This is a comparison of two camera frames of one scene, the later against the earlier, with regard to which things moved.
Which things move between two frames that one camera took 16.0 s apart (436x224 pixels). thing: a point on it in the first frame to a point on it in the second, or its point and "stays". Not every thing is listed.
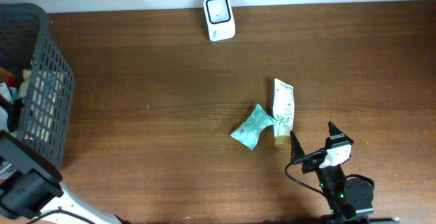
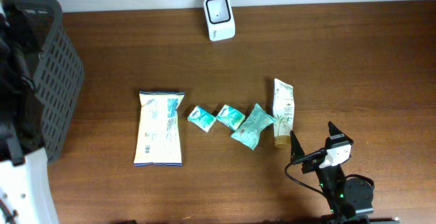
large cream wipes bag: x=39 y=94 to x=158 y=142
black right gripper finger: x=334 y=130 stays
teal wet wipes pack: x=248 y=131 stays
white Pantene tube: x=283 y=102 stays
